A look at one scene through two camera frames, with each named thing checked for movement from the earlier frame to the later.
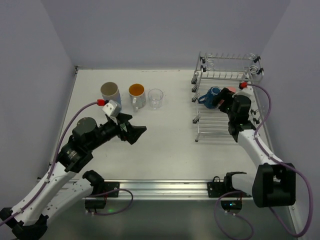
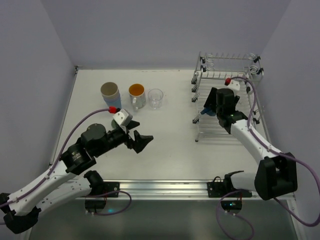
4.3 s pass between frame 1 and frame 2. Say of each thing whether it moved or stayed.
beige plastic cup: stayed
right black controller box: stayed
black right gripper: moved
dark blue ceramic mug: moved
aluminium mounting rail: stayed
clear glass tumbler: stayed
